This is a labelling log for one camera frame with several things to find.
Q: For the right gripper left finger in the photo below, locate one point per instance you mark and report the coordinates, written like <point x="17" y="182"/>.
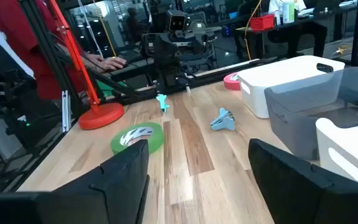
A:
<point x="120" y="193"/>

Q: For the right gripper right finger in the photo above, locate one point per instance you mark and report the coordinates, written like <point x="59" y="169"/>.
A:
<point x="291" y="199"/>

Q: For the teal staple remover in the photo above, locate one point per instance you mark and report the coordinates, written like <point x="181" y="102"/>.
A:
<point x="163" y="102"/>

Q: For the green tape roll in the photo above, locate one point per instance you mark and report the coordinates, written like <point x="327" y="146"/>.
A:
<point x="158" y="138"/>

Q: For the pink tape roll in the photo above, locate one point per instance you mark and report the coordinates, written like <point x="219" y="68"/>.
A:
<point x="230" y="84"/>

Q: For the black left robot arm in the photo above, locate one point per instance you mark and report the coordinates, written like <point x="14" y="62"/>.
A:
<point x="166" y="77"/>

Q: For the black keyboard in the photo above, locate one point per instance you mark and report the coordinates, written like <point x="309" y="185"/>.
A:
<point x="135" y="70"/>

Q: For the person's hand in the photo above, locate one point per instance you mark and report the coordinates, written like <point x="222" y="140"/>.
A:
<point x="110" y="63"/>

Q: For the grey plastic bin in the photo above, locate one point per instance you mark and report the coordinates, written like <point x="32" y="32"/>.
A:
<point x="291" y="124"/>

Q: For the red desk lamp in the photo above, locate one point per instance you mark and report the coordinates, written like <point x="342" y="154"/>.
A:
<point x="101" y="116"/>

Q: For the white plastic bin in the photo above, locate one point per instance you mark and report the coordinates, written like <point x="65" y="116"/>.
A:
<point x="275" y="77"/>
<point x="346" y="140"/>

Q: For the red plastic crate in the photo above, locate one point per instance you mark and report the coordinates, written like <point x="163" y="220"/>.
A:
<point x="261" y="23"/>

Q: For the person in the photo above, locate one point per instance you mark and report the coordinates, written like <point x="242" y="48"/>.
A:
<point x="11" y="31"/>
<point x="278" y="6"/>

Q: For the black office desk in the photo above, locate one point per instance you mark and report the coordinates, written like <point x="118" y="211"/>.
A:
<point x="291" y="31"/>

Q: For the white and green canister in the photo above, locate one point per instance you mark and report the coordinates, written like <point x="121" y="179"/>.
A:
<point x="288" y="12"/>

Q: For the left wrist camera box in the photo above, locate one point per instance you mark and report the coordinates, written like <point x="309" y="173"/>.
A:
<point x="177" y="21"/>

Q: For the silver aluminium bracket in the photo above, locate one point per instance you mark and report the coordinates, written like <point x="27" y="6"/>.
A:
<point x="66" y="112"/>

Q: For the black aluminium rig frame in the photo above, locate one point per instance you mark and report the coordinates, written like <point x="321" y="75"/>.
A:
<point x="45" y="40"/>

